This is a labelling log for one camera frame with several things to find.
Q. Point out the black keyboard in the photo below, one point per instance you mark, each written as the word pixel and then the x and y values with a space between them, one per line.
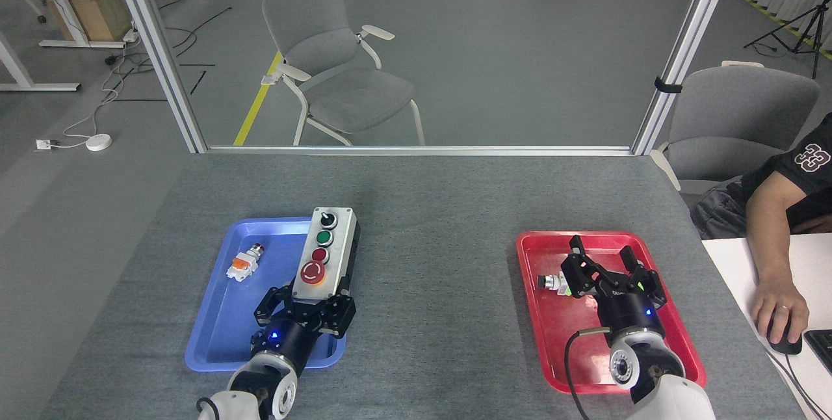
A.
pixel 821 350

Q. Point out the white side table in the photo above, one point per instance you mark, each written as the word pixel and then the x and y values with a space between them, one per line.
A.
pixel 734 270

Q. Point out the red plastic tray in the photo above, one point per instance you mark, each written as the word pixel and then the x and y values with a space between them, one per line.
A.
pixel 552 342

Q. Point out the black computer mouse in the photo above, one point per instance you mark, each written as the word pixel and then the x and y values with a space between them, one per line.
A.
pixel 788 344

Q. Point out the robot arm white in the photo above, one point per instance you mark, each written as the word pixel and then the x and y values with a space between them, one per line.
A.
pixel 286 397
pixel 676 402

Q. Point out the person's right hand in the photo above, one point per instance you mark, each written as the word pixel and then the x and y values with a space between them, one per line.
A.
pixel 779 303

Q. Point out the white desk leg frame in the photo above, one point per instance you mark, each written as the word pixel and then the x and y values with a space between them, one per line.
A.
pixel 71 30
pixel 19 72

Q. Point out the grey control box with buttons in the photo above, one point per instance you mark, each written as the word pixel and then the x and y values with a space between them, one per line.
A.
pixel 339 238

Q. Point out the black push button switch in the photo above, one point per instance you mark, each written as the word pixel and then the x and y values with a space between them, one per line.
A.
pixel 552 283

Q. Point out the silver frame rail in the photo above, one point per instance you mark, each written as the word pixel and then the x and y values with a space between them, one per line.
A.
pixel 416 150

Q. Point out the grey chair with white armrests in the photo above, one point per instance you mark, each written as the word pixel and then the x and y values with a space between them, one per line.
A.
pixel 351 91

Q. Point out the person's right forearm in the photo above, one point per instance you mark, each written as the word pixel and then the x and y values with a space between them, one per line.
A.
pixel 767 241

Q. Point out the grey fabric office chair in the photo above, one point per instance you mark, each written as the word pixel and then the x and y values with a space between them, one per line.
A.
pixel 734 121

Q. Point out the blue plastic tray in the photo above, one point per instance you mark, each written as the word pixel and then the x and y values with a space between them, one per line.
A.
pixel 221 329

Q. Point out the person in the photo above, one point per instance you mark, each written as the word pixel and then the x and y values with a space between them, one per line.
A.
pixel 809 173

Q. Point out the white round floor disc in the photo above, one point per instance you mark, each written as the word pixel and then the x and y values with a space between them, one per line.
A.
pixel 99 142

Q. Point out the black tripod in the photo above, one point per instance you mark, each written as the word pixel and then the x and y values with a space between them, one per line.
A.
pixel 812 23

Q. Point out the silver frame post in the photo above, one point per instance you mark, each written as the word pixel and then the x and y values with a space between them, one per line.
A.
pixel 682 49
pixel 159 49

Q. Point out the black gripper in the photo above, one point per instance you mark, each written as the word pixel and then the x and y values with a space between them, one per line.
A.
pixel 632 316
pixel 292 342

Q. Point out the red push button switch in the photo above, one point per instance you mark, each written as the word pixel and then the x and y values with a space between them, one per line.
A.
pixel 244 265

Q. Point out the white wall plug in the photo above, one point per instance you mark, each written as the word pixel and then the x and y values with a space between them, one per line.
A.
pixel 44 144

